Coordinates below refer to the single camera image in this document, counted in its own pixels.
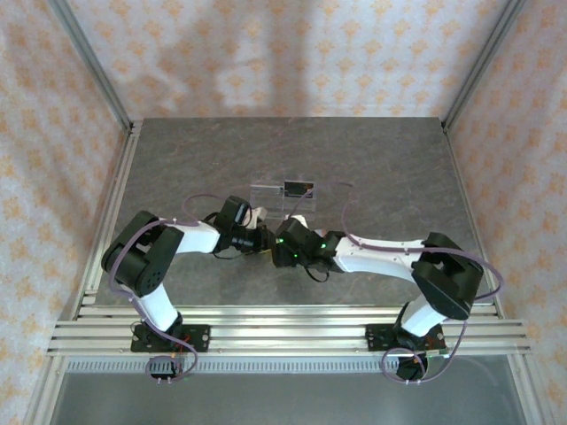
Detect right aluminium side rail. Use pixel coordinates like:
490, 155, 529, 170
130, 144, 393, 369
442, 126, 505, 320

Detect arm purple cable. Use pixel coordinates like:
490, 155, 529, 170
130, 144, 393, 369
108, 194, 231, 383
290, 181, 507, 385

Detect slotted grey cable duct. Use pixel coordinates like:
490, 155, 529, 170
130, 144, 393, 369
61, 357, 517, 374

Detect black VIP card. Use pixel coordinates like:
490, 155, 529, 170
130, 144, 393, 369
283, 180, 316, 198

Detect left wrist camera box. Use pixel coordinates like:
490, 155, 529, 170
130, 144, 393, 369
247, 205, 269, 230

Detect left aluminium frame post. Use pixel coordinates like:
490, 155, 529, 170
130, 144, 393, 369
47, 0, 135, 134

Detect aluminium side rail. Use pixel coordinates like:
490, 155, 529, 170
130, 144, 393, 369
57, 121, 144, 321
442, 126, 505, 320

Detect grey metal panel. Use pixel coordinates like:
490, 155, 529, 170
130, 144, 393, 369
43, 370, 532, 425

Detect black connector box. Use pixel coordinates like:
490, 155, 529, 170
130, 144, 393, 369
147, 357, 179, 383
395, 356, 430, 383

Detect right aluminium frame post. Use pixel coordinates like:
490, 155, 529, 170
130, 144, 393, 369
441, 0, 527, 134

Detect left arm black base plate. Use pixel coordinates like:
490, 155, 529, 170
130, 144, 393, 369
130, 324, 212, 353

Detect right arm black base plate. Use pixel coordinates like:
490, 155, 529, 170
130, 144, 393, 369
365, 324, 447, 353

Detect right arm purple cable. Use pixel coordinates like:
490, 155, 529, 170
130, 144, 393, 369
290, 181, 507, 385

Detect aluminium mounting rail beam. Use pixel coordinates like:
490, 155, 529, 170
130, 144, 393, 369
46, 319, 532, 358

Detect clear acrylic card holder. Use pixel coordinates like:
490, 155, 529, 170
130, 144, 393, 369
249, 178, 318, 222

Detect aluminium table edge rail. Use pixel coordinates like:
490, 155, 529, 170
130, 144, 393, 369
70, 305, 504, 321

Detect left aluminium side rail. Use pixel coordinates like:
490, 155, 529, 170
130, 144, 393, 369
57, 121, 144, 321

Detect aluminium frame post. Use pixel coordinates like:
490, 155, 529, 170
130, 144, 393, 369
47, 0, 135, 134
441, 0, 527, 134

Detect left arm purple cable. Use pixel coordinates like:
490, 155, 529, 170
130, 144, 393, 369
108, 194, 231, 383

